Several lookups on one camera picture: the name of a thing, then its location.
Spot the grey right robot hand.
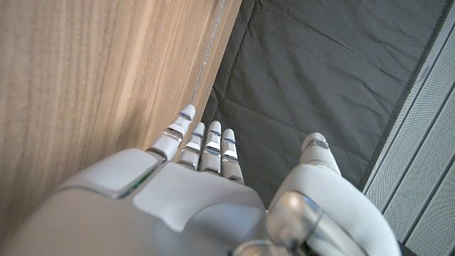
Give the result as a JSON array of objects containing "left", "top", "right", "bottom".
[{"left": 0, "top": 104, "right": 402, "bottom": 256}]

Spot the grey tape outline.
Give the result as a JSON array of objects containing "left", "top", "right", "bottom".
[{"left": 190, "top": 0, "right": 228, "bottom": 106}]

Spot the black curtain backdrop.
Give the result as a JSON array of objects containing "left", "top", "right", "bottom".
[{"left": 200, "top": 0, "right": 455, "bottom": 210}]

